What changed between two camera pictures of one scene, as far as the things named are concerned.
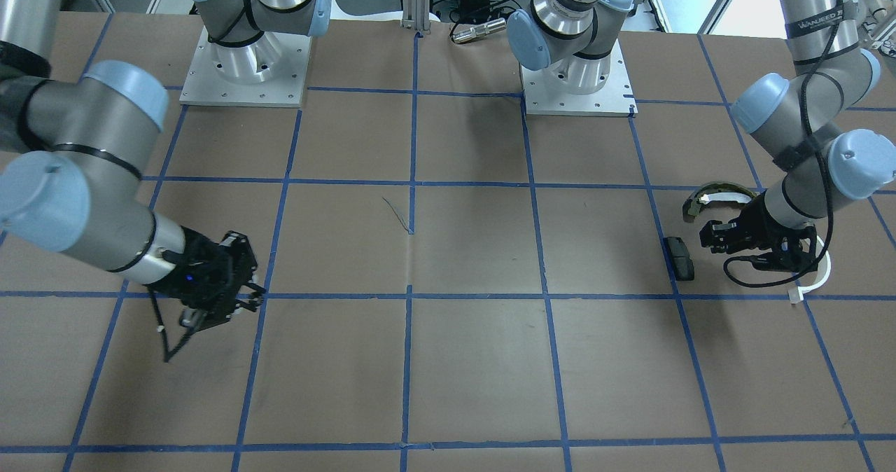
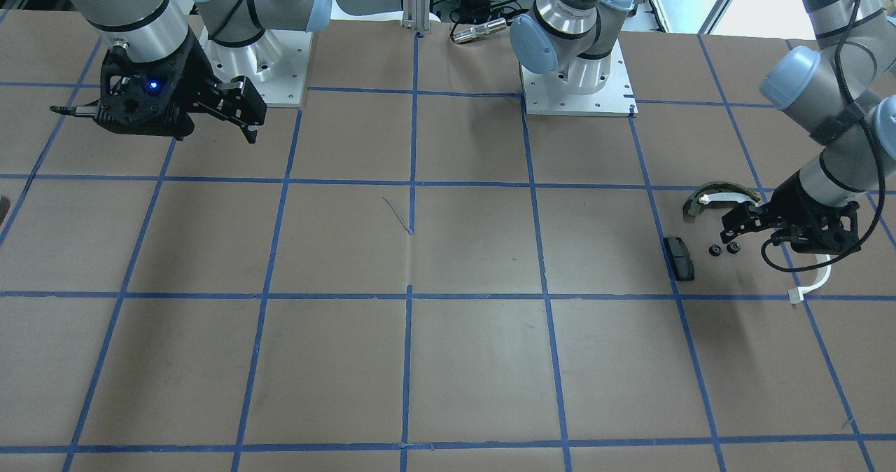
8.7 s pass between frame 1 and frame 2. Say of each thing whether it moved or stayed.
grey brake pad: stayed
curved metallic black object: stayed
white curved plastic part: stayed
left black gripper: moved
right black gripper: moved
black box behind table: stayed
